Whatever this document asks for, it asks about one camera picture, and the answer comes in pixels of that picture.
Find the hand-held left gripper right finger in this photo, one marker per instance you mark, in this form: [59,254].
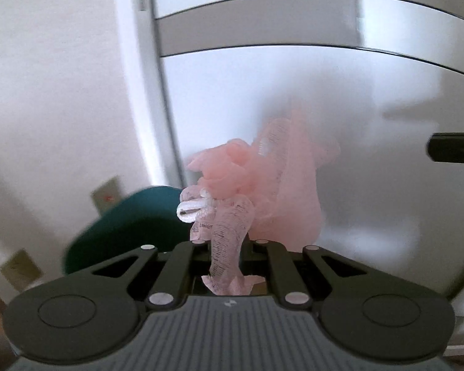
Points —
[280,266]

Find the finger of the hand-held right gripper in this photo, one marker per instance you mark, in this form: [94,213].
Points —
[452,148]

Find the small metal strike plate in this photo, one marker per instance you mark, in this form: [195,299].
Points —
[142,3]

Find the white door frame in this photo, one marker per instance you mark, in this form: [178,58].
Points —
[147,85]

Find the white door with grey stripes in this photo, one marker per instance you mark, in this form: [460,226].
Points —
[294,85]

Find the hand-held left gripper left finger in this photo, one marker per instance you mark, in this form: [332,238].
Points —
[178,266]

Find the beige wall outlet plate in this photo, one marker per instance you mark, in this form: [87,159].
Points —
[21,270]
[106,197]

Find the pink mesh net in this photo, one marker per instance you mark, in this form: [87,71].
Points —
[278,185]

